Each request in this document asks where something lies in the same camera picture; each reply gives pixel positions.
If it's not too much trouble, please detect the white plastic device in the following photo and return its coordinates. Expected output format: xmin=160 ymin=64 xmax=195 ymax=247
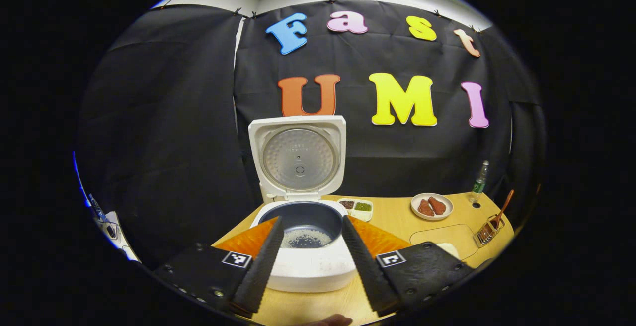
xmin=89 ymin=194 xmax=141 ymax=263

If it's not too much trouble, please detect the white round plate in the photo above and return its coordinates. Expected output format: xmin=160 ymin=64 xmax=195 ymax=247
xmin=411 ymin=193 xmax=454 ymax=221

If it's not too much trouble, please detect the white divided condiment tray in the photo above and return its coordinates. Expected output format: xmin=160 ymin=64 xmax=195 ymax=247
xmin=337 ymin=198 xmax=374 ymax=222

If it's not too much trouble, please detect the clear box of rice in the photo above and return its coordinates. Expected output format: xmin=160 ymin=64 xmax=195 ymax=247
xmin=410 ymin=224 xmax=479 ymax=263

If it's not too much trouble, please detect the metal wire chopstick holder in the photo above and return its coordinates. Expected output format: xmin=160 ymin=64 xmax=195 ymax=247
xmin=476 ymin=214 xmax=506 ymax=246

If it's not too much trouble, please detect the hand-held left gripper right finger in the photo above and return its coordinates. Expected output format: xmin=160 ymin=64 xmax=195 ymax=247
xmin=341 ymin=215 xmax=477 ymax=318

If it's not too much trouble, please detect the clear plastic water bottle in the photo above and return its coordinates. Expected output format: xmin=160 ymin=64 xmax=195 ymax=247
xmin=471 ymin=160 xmax=489 ymax=204

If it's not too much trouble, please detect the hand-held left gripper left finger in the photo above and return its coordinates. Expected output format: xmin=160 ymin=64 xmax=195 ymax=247
xmin=153 ymin=216 xmax=285 ymax=319

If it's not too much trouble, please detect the brown wooden spoon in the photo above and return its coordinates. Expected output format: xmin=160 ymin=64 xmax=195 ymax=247
xmin=489 ymin=189 xmax=515 ymax=231

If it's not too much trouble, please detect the white rice cooker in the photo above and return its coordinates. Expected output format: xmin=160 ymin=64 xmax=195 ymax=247
xmin=248 ymin=115 xmax=358 ymax=293

